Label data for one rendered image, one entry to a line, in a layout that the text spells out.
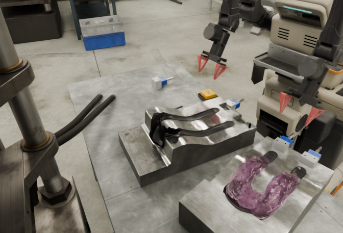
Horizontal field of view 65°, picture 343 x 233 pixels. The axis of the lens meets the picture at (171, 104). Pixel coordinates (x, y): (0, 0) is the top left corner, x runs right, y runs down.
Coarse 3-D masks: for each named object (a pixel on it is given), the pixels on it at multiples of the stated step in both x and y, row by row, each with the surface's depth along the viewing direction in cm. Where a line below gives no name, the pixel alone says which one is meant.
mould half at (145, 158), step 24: (168, 120) 106; (216, 120) 113; (120, 144) 113; (144, 144) 106; (168, 144) 96; (192, 144) 96; (216, 144) 103; (240, 144) 110; (144, 168) 95; (168, 168) 97
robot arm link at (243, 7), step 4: (244, 4) 120; (248, 4) 119; (240, 8) 121; (244, 8) 120; (248, 8) 119; (240, 12) 122; (244, 12) 120; (248, 12) 119; (240, 16) 123; (244, 16) 121; (248, 16) 120; (248, 20) 123
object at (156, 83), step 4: (156, 76) 152; (172, 76) 156; (152, 80) 151; (156, 80) 149; (160, 80) 149; (164, 80) 151; (152, 84) 152; (156, 84) 149; (160, 84) 150; (164, 84) 153; (156, 88) 150; (160, 88) 152
